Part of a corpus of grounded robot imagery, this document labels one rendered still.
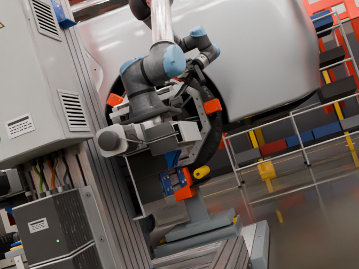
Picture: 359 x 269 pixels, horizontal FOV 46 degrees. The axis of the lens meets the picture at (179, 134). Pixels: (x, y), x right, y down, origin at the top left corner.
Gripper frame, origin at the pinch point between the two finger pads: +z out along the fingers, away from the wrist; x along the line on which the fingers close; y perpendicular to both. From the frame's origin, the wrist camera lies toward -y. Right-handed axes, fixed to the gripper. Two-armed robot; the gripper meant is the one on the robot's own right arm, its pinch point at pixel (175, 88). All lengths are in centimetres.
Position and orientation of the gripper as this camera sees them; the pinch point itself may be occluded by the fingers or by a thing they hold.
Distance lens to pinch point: 205.0
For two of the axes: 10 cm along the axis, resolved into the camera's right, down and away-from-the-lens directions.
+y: -7.7, -5.4, 3.4
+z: -6.4, 6.1, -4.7
